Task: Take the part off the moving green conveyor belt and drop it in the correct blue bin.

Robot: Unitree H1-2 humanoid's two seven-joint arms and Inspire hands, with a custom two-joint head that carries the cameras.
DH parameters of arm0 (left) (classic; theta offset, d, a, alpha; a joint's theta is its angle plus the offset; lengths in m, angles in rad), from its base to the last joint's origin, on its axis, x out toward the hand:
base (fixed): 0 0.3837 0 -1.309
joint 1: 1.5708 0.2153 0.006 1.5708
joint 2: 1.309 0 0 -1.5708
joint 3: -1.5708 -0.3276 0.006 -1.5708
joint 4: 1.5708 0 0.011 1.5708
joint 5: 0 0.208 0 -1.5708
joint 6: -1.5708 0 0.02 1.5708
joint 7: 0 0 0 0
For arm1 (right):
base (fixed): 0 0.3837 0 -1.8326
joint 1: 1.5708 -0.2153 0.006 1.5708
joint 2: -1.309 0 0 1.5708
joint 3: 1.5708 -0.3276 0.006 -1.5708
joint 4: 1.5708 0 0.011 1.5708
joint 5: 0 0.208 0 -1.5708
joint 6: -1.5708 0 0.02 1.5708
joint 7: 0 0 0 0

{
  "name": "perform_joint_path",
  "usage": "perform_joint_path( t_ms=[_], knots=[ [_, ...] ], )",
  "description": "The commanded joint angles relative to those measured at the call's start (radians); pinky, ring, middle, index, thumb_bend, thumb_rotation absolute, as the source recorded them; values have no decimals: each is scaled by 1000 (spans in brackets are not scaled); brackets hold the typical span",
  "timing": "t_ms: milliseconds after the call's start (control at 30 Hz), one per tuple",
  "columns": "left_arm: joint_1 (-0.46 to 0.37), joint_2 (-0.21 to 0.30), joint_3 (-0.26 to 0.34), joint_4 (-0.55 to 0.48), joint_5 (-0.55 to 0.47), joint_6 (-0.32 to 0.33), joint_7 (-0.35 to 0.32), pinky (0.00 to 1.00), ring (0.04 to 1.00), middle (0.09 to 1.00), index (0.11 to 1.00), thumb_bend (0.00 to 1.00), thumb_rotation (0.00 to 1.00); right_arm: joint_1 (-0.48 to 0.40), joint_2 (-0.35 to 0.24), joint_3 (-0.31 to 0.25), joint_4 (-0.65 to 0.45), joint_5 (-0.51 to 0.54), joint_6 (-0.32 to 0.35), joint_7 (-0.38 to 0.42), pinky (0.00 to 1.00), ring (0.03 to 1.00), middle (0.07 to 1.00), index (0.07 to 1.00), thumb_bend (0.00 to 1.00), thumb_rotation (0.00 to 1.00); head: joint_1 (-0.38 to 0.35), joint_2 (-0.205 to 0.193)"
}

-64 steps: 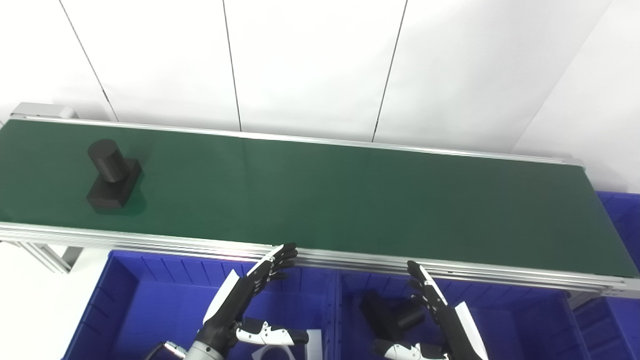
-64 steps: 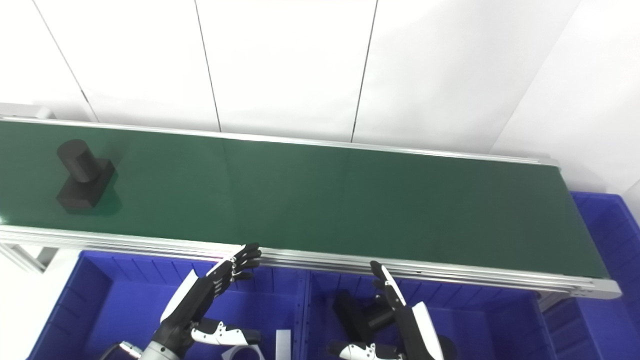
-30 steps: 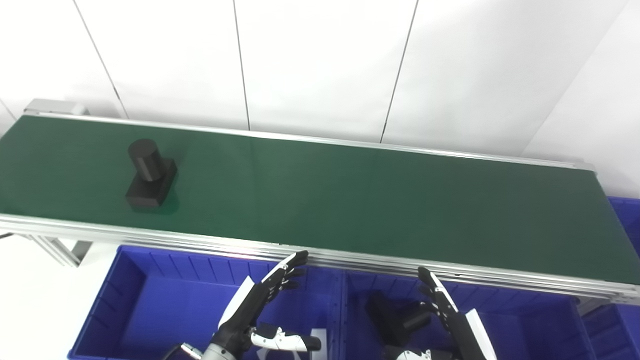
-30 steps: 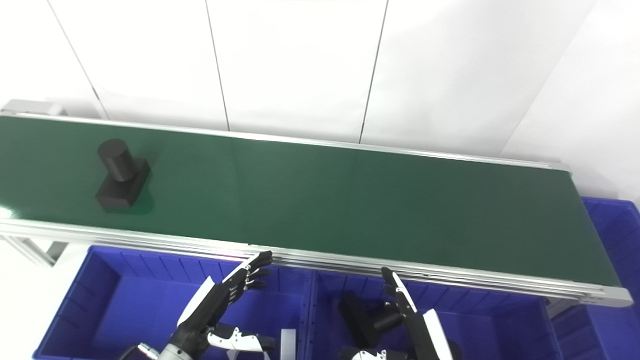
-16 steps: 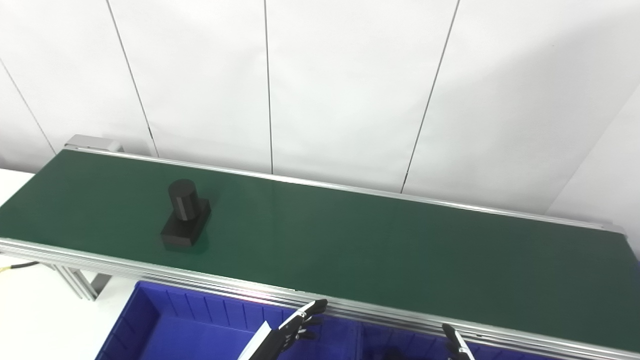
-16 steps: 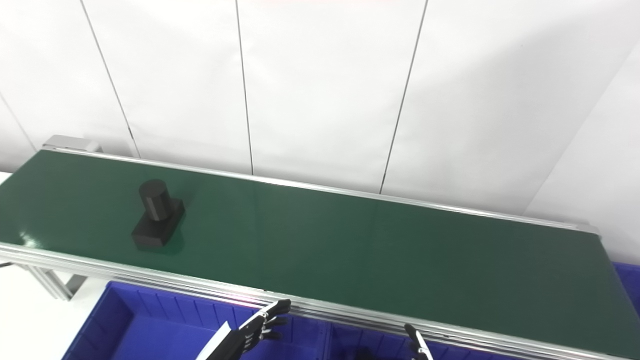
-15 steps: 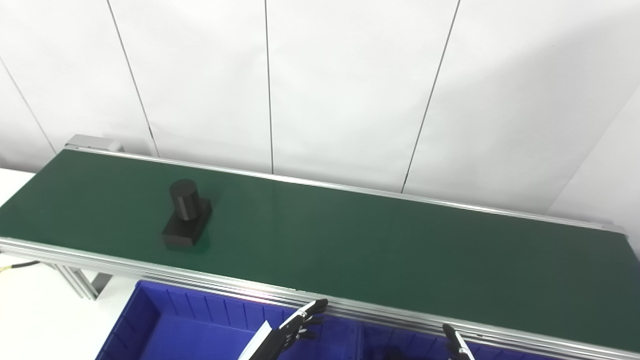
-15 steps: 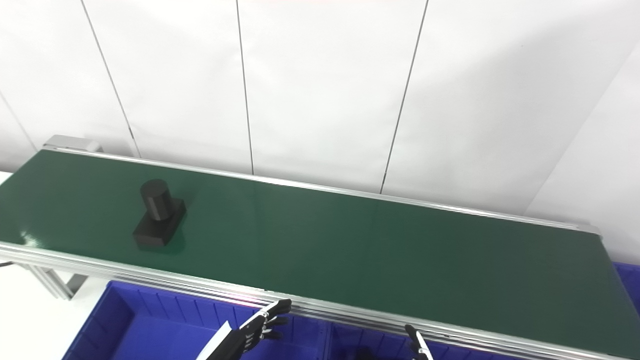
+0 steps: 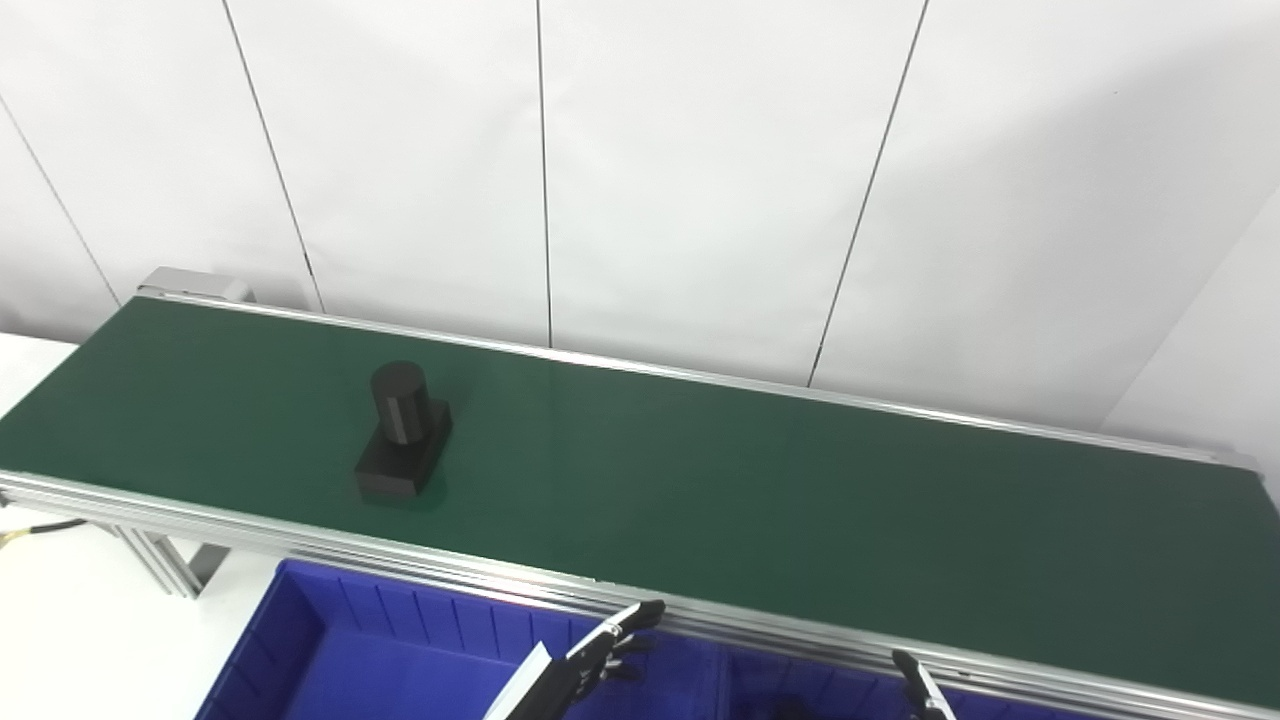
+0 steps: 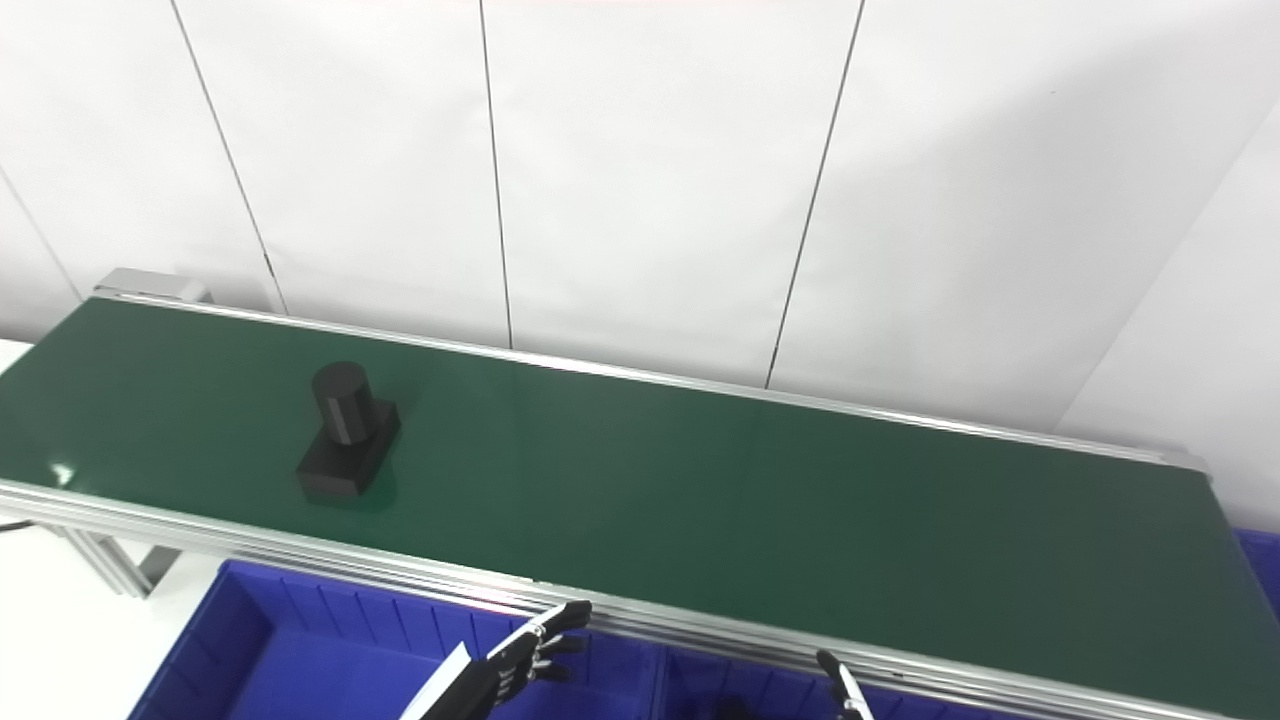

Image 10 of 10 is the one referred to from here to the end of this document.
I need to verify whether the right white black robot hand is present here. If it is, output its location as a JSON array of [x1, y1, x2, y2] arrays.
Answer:
[[816, 650, 873, 720]]

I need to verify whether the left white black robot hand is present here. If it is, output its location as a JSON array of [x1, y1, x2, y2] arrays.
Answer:
[[400, 600, 593, 720]]

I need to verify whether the grey conveyor end housing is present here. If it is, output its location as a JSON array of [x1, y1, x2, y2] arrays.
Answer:
[[95, 268, 213, 304]]

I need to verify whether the green conveyor belt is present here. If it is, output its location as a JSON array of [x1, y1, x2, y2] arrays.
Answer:
[[0, 297, 1280, 716], [0, 290, 1280, 720]]

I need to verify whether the aluminium conveyor leg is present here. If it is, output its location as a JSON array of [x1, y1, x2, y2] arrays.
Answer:
[[60, 528, 181, 599]]

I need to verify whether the blue plastic bin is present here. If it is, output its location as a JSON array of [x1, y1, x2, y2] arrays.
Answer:
[[130, 560, 666, 720], [1235, 528, 1280, 616], [655, 645, 1011, 720]]

